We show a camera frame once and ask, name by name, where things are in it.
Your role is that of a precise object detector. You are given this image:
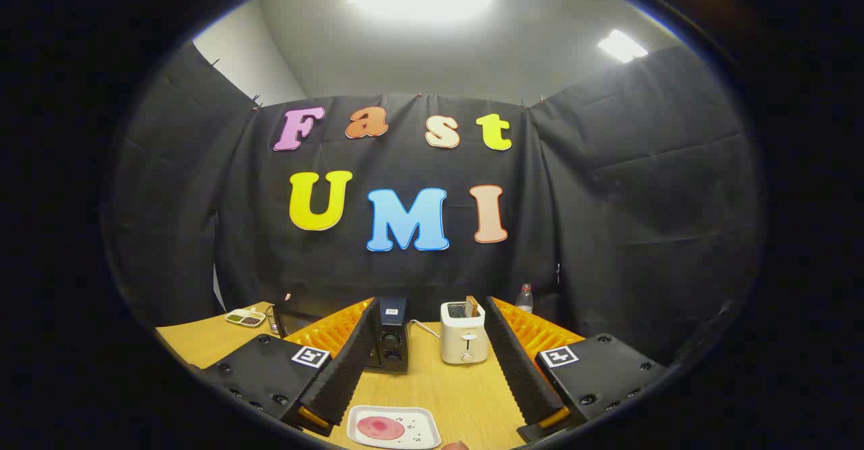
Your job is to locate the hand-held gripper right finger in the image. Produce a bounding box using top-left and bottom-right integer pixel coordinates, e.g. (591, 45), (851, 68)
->
(485, 296), (669, 443)

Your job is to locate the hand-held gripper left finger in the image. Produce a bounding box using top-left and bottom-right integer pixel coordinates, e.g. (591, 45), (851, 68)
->
(192, 297), (382, 437)

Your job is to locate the black toaster oven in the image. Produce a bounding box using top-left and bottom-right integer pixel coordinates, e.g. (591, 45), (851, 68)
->
(267, 295), (410, 373)

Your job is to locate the pink ham slice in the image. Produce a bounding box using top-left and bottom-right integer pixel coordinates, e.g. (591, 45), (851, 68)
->
(356, 416), (406, 441)

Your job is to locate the white square plate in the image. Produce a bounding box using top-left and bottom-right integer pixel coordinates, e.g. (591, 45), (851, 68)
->
(346, 405), (441, 449)

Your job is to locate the white pop-up toaster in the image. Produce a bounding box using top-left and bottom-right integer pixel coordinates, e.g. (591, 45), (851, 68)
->
(440, 300), (489, 365)

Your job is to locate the white divided bean dish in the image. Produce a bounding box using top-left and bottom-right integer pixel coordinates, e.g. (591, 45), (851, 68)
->
(225, 308), (267, 328)

